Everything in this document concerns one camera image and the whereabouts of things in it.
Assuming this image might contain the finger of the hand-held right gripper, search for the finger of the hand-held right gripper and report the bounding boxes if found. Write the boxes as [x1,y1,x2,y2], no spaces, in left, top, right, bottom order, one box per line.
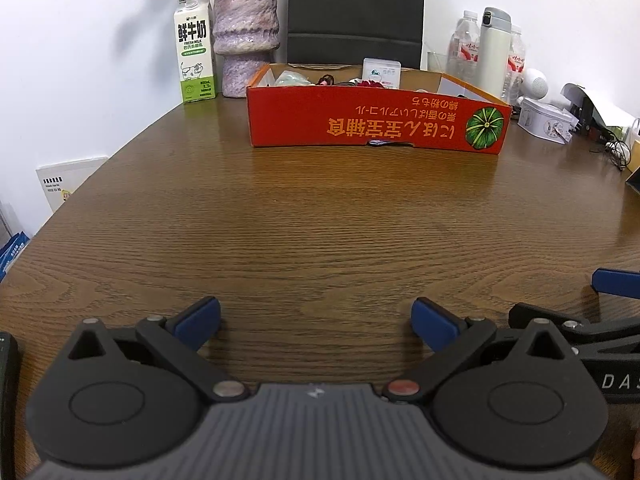
[591,267,640,299]
[508,301,640,345]

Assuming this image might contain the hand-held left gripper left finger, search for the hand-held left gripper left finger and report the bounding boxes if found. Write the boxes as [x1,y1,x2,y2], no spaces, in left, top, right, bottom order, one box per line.
[67,296,249,403]

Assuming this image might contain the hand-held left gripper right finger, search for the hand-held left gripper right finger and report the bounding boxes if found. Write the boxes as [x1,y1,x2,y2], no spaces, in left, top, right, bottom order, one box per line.
[382,296,576,406]

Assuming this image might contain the red cardboard box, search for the red cardboard box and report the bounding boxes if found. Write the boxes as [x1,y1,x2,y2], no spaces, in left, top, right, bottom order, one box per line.
[245,62,514,156]

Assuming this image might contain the clear cotton swab box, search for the clear cotton swab box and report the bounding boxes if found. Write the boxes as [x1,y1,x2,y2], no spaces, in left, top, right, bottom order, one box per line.
[362,57,403,91]

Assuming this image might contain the black desk device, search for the black desk device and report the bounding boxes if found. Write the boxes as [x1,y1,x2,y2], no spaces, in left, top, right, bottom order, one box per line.
[559,82,639,141]

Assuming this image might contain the white tin box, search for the white tin box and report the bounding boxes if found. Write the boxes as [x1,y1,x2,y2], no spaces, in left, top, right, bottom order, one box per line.
[517,97,581,145]

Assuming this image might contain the blue white packet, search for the blue white packet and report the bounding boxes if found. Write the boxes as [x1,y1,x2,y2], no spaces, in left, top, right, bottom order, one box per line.
[0,229,32,281]

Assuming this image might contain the black flat device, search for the black flat device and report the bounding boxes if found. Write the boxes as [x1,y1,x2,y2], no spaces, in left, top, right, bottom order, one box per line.
[0,330,19,412]

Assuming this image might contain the white round speaker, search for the white round speaker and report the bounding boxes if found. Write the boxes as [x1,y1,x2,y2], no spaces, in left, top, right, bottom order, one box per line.
[519,68,550,100]

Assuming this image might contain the clear water bottle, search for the clear water bottle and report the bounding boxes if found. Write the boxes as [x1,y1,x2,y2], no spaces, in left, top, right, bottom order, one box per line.
[446,9,480,84]
[504,24,529,104]

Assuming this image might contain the white thermos bottle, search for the white thermos bottle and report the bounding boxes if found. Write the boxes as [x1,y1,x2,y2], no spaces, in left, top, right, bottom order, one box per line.
[474,7,512,101]

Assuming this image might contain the green white milk carton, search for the green white milk carton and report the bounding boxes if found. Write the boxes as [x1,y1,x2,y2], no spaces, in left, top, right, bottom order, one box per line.
[173,0,217,105]

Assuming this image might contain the purple textured vase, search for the purple textured vase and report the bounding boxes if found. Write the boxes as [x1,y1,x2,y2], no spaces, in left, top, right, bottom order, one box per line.
[212,0,279,99]

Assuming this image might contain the black chair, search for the black chair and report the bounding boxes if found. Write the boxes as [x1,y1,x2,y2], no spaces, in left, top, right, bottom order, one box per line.
[286,0,426,70]

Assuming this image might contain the tangled thin cables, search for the tangled thin cables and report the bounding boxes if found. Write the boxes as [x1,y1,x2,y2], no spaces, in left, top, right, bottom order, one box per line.
[587,137,634,171]

